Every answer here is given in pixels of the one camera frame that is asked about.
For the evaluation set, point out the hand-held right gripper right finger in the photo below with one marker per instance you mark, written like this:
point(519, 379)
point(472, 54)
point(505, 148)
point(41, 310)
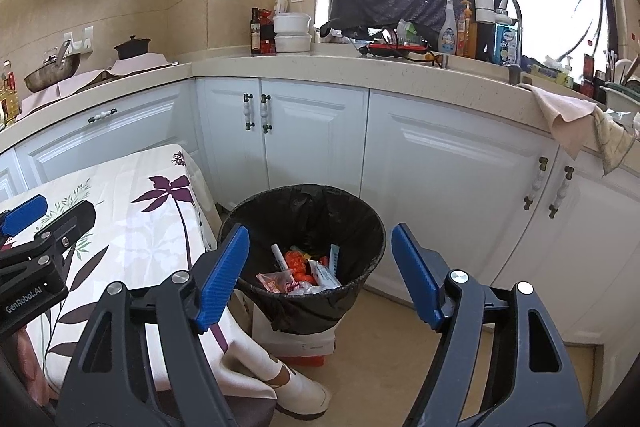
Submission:
point(417, 282)

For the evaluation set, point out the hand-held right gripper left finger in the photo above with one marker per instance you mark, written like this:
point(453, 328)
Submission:
point(220, 282)

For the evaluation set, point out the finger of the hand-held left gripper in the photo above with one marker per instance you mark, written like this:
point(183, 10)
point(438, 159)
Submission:
point(75, 217)
point(25, 209)

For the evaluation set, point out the white tube packet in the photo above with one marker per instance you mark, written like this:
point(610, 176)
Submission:
point(279, 257)

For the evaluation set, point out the orange plastic bag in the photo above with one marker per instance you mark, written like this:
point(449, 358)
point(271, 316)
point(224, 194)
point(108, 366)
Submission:
point(300, 267)

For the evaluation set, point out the white blue pouch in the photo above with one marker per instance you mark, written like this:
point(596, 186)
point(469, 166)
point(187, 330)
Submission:
point(325, 277)

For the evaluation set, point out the bin with black liner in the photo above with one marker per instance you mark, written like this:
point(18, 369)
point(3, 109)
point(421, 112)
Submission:
point(310, 217)

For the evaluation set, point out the floral tablecloth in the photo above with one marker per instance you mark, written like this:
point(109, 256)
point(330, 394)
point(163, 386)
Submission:
point(150, 232)

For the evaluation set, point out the yellow cooking oil bottle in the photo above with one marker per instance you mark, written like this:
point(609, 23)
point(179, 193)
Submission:
point(7, 99)

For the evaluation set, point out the white kitchen cabinet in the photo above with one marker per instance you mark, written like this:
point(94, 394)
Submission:
point(440, 157)

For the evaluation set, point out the metal wok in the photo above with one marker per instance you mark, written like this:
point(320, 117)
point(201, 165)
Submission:
point(50, 77)

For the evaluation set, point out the person's white shoe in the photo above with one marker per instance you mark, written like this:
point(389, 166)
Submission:
point(302, 394)

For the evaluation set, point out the black pot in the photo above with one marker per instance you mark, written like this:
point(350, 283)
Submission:
point(132, 48)

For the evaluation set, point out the beige towel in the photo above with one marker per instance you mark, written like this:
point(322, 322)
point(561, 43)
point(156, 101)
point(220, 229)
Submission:
point(560, 117)

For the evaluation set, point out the checked rag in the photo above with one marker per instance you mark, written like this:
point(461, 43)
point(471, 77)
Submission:
point(612, 137)

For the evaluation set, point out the white spray bottle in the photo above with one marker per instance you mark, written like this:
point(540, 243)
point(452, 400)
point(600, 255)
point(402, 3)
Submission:
point(446, 34)

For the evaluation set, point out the white food container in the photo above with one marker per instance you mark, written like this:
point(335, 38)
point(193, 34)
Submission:
point(291, 24)
point(292, 43)

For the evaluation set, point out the dark glass bottle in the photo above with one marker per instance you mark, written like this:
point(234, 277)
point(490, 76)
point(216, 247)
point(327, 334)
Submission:
point(255, 34)

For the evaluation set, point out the orange dish soap bottle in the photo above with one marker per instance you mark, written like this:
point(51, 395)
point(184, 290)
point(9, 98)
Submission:
point(466, 34)

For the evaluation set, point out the blue white package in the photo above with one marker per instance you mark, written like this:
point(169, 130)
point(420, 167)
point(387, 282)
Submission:
point(505, 44)

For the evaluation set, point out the green dish basin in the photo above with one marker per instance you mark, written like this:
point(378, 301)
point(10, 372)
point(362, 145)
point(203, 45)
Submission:
point(622, 97)

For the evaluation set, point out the metal faucet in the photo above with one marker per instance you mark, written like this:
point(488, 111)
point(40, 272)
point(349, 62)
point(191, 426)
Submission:
point(517, 17)

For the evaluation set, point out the white faucet water filter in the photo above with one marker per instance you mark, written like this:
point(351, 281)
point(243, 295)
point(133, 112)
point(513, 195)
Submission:
point(484, 4)

